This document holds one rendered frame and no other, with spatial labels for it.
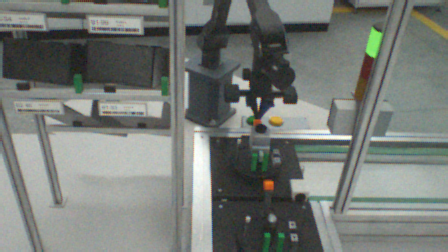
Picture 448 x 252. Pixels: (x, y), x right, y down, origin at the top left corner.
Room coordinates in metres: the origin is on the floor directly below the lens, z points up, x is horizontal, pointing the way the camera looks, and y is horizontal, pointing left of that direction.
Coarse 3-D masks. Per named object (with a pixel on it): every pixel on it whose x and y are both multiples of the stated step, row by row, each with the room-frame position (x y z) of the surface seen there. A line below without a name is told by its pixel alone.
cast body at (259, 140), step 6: (252, 126) 0.90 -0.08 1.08; (258, 126) 0.89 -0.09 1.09; (264, 126) 0.89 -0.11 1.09; (252, 132) 0.88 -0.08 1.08; (258, 132) 0.87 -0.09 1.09; (264, 132) 0.87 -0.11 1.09; (252, 138) 0.87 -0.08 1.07; (258, 138) 0.86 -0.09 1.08; (264, 138) 0.86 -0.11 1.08; (252, 144) 0.86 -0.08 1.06; (258, 144) 0.86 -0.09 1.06; (264, 144) 0.86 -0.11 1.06; (252, 150) 0.85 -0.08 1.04; (258, 150) 0.85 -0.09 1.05; (264, 150) 0.85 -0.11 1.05; (258, 156) 0.85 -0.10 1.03
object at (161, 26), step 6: (84, 24) 3.65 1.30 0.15; (144, 24) 3.77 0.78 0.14; (150, 24) 3.78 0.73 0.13; (156, 24) 3.79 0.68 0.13; (162, 24) 3.81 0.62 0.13; (168, 24) 3.82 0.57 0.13; (84, 30) 3.67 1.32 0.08; (144, 30) 3.80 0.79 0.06; (150, 30) 3.81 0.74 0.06; (156, 30) 3.82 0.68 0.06; (162, 30) 3.84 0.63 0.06; (168, 30) 3.85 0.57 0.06; (90, 36) 3.68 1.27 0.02; (96, 36) 3.69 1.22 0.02; (102, 36) 3.70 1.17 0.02; (108, 36) 3.72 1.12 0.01; (114, 36) 3.73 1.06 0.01; (120, 36) 3.74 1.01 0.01; (126, 36) 3.76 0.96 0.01; (132, 36) 3.77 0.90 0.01; (138, 36) 3.78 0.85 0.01; (144, 36) 3.80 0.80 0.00
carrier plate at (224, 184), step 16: (224, 144) 0.96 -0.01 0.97; (272, 144) 0.98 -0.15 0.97; (288, 144) 0.99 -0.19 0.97; (224, 160) 0.89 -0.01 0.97; (288, 160) 0.91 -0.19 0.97; (224, 176) 0.83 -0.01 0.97; (288, 176) 0.85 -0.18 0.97; (224, 192) 0.77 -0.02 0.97; (240, 192) 0.78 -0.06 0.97; (256, 192) 0.78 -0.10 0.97; (288, 192) 0.79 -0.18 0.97
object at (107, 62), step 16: (96, 48) 0.72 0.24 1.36; (112, 48) 0.72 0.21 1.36; (128, 48) 0.72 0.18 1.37; (144, 48) 0.72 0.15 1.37; (160, 48) 0.75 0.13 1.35; (96, 64) 0.71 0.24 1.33; (112, 64) 0.71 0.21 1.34; (128, 64) 0.71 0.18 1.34; (144, 64) 0.70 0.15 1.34; (160, 64) 0.75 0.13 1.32; (96, 80) 0.70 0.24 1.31; (112, 80) 0.69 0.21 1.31; (128, 80) 0.69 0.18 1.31; (144, 80) 0.69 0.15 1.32; (160, 80) 0.74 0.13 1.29
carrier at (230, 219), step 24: (216, 216) 0.69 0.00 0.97; (240, 216) 0.70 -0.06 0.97; (264, 216) 0.68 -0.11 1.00; (288, 216) 0.71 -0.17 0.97; (312, 216) 0.71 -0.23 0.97; (216, 240) 0.62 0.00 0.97; (240, 240) 0.61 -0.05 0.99; (264, 240) 0.58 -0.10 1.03; (288, 240) 0.62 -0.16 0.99; (312, 240) 0.64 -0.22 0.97
